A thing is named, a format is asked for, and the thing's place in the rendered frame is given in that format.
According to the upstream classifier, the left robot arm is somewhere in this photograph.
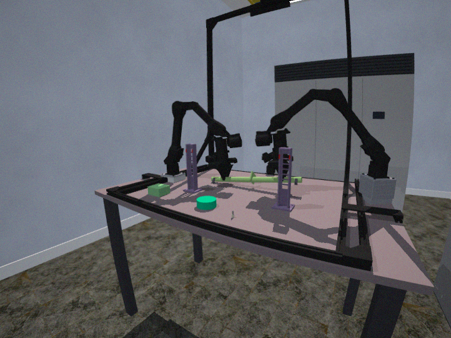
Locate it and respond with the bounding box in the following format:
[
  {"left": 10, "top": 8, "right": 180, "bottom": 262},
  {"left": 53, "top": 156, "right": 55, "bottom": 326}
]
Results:
[{"left": 255, "top": 88, "right": 390, "bottom": 179}]

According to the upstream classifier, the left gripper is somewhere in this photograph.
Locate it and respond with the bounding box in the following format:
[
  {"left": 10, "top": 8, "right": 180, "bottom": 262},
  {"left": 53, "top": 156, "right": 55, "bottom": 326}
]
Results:
[{"left": 268, "top": 145, "right": 289, "bottom": 179}]

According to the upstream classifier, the green block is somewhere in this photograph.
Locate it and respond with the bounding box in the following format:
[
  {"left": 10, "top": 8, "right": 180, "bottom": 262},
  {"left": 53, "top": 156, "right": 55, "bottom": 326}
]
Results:
[{"left": 147, "top": 183, "right": 171, "bottom": 197}]

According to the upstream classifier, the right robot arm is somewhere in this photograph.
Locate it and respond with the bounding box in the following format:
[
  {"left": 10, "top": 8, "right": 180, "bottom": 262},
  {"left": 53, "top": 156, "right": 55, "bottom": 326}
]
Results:
[{"left": 164, "top": 101, "right": 242, "bottom": 176}]

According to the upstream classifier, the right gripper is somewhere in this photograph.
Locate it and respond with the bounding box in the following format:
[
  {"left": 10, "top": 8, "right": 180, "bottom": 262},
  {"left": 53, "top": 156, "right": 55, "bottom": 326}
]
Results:
[{"left": 208, "top": 149, "right": 237, "bottom": 181}]

